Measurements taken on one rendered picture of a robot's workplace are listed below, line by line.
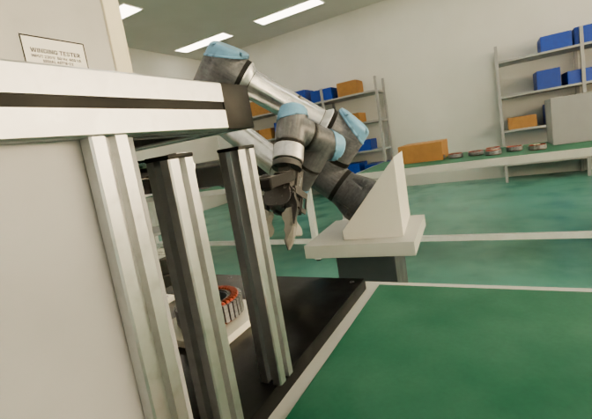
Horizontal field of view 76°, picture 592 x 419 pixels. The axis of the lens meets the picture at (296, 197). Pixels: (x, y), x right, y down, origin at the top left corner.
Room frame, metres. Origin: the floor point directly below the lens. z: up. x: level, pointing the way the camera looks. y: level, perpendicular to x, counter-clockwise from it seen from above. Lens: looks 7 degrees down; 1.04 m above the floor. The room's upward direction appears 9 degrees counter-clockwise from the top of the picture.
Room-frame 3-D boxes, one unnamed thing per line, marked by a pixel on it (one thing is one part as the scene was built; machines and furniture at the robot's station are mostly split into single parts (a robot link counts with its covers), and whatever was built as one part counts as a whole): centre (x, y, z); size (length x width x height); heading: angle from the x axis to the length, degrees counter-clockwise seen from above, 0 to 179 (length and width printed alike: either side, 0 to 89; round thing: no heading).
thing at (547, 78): (5.54, -3.84, 1.41); 0.42 x 0.28 x 0.26; 153
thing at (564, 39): (5.48, -3.94, 1.88); 0.42 x 0.36 x 0.21; 151
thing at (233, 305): (0.61, 0.17, 0.80); 0.11 x 0.11 x 0.04
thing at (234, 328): (0.61, 0.17, 0.78); 0.15 x 0.15 x 0.01; 61
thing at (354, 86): (6.98, -1.28, 1.90); 0.40 x 0.36 x 0.24; 152
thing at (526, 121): (5.72, -3.54, 0.87); 0.40 x 0.36 x 0.17; 151
